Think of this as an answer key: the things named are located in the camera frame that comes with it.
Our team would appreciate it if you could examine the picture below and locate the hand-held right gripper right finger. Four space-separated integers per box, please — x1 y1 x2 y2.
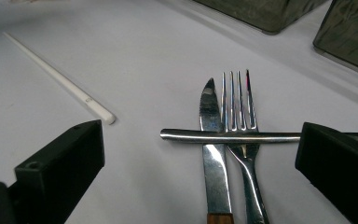
294 121 358 224

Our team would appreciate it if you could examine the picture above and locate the metal fork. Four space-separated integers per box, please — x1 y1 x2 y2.
220 68 270 224

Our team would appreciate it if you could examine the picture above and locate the wooden handled table knife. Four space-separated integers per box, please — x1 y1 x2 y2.
199 77 236 224

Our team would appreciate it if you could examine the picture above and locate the smoky transparent plastic bin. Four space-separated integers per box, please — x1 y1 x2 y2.
192 0 328 35
312 0 358 81

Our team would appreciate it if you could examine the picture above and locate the white chopstick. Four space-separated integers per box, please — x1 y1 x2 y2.
3 31 117 126

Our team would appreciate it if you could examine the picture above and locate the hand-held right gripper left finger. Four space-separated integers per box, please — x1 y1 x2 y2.
14 119 106 224

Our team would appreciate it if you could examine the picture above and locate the metal spoon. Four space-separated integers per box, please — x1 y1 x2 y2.
159 125 358 145

